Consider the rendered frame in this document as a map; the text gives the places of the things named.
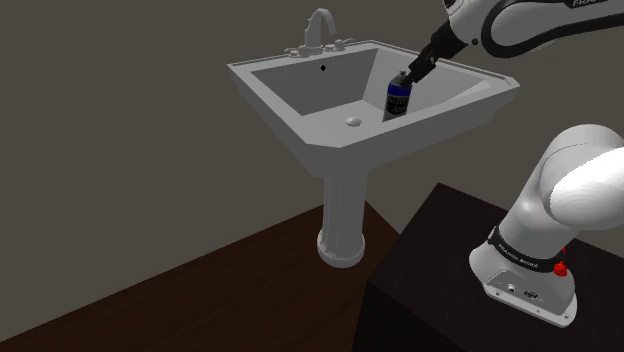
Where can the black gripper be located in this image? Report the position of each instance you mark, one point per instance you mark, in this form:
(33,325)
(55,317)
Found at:
(442,43)

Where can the blue and black spray can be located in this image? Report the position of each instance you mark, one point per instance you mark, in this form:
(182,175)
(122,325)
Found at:
(398,100)

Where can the grey pedestal sink with faucet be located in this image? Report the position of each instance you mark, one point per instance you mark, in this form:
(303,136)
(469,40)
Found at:
(341,141)

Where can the dark robot stand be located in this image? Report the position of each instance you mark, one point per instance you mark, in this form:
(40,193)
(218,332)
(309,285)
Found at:
(438,273)

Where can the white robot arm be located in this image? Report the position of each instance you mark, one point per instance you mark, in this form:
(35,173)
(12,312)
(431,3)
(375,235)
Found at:
(575,195)

